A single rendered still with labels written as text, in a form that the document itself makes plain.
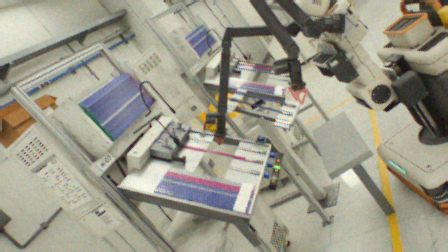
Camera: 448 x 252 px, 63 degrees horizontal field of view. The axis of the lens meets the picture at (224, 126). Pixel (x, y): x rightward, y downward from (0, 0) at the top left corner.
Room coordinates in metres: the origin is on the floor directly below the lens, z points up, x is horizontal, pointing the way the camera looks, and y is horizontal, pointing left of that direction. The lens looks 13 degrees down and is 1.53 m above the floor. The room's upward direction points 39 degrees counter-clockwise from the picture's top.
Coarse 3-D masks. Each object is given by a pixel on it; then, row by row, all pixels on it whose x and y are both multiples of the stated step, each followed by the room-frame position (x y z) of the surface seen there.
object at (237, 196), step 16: (176, 176) 1.94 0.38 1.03; (192, 176) 1.93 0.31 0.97; (208, 176) 1.93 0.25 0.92; (160, 192) 1.82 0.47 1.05; (176, 192) 1.81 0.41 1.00; (192, 192) 1.81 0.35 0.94; (208, 192) 1.80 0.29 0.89; (224, 192) 1.80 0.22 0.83; (240, 192) 1.79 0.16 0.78; (224, 208) 1.70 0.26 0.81; (240, 208) 1.68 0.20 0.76
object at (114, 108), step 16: (112, 80) 2.31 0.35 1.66; (128, 80) 2.37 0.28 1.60; (96, 96) 2.09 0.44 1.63; (112, 96) 2.18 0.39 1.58; (128, 96) 2.27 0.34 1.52; (144, 96) 2.38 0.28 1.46; (96, 112) 2.02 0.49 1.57; (112, 112) 2.10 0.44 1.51; (128, 112) 2.19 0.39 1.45; (112, 128) 2.02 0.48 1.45
